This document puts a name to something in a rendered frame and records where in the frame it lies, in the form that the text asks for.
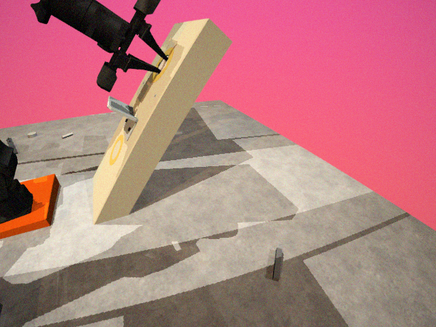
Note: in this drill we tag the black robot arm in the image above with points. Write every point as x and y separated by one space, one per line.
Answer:
15 199

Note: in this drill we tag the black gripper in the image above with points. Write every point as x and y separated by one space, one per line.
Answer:
108 29

